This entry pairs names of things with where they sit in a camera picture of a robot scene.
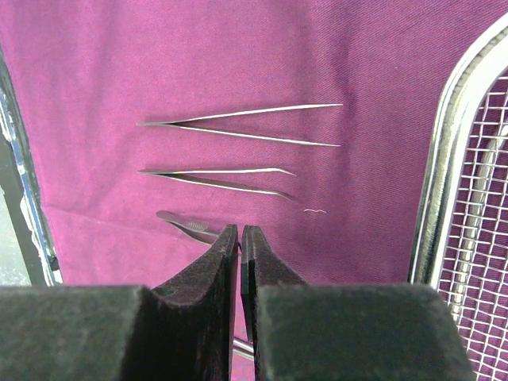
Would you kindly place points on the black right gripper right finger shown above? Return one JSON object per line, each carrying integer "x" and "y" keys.
{"x": 343, "y": 332}

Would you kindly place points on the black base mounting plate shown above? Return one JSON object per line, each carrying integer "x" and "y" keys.
{"x": 28, "y": 255}

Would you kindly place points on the steel tweezers front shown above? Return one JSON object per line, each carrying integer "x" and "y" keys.
{"x": 275, "y": 124}

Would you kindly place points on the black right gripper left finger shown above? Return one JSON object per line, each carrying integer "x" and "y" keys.
{"x": 180, "y": 330}

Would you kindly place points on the steel tweezers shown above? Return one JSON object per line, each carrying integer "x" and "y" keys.
{"x": 275, "y": 124}
{"x": 208, "y": 178}

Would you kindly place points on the steel scalpel handle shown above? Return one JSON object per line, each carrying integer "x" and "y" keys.
{"x": 202, "y": 233}

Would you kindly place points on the purple cloth wrap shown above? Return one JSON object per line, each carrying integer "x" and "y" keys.
{"x": 85, "y": 73}

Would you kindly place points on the metal mesh tray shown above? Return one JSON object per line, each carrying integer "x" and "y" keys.
{"x": 460, "y": 240}

